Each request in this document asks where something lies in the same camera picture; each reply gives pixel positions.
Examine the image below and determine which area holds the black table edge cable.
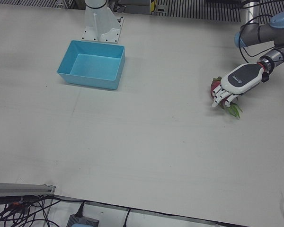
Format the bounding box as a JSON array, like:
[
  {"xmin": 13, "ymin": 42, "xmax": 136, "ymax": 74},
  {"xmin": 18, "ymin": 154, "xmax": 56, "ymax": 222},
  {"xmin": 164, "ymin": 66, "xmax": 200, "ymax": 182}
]
[{"xmin": 54, "ymin": 194, "xmax": 250, "ymax": 227}]

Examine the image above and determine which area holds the black tangled cable bundle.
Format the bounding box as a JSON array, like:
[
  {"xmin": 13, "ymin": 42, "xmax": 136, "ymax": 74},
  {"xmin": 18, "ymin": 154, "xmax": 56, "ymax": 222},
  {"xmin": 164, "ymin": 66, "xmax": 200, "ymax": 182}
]
[{"xmin": 0, "ymin": 193, "xmax": 86, "ymax": 227}]

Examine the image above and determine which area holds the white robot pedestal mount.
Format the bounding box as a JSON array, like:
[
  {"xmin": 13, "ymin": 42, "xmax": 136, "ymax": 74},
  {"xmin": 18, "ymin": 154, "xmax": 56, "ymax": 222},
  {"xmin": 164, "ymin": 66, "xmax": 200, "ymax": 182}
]
[{"xmin": 81, "ymin": 0, "xmax": 125, "ymax": 44}]

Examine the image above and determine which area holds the aluminium profile rail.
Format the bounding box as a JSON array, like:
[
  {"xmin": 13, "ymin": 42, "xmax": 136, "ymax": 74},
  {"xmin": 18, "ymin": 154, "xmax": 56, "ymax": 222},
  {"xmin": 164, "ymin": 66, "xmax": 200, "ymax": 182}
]
[{"xmin": 0, "ymin": 182, "xmax": 56, "ymax": 198}]

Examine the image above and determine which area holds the black short hanging cable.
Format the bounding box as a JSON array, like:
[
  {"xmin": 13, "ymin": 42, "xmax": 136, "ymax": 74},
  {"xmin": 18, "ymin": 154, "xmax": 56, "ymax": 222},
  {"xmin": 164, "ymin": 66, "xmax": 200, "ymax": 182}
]
[{"xmin": 122, "ymin": 208, "xmax": 133, "ymax": 227}]

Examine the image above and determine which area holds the black power strip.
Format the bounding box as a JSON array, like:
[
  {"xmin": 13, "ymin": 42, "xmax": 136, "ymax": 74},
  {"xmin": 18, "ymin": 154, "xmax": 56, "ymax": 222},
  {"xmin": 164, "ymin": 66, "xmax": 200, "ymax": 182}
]
[{"xmin": 0, "ymin": 195, "xmax": 40, "ymax": 208}]

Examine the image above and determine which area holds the grey power adapter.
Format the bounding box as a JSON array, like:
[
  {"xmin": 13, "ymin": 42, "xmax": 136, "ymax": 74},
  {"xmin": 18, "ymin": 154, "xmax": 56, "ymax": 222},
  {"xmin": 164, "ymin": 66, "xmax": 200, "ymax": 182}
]
[{"xmin": 66, "ymin": 213, "xmax": 100, "ymax": 227}]

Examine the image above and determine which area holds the red green dragon fruit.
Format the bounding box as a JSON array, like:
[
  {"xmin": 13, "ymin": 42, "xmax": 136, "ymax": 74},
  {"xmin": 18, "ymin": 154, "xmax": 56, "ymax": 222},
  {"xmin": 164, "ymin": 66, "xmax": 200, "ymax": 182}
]
[{"xmin": 209, "ymin": 76, "xmax": 243, "ymax": 120}]

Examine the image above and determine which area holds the light blue plastic bin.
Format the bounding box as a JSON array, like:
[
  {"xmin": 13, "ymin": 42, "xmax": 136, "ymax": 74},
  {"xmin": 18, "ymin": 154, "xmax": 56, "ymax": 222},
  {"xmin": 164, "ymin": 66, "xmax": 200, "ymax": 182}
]
[{"xmin": 56, "ymin": 39, "xmax": 126, "ymax": 91}]

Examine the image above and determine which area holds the white grey robot hand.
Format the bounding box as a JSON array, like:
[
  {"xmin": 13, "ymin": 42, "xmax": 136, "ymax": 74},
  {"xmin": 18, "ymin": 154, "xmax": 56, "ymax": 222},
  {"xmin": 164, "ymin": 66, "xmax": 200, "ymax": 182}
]
[{"xmin": 211, "ymin": 63, "xmax": 265, "ymax": 110}]

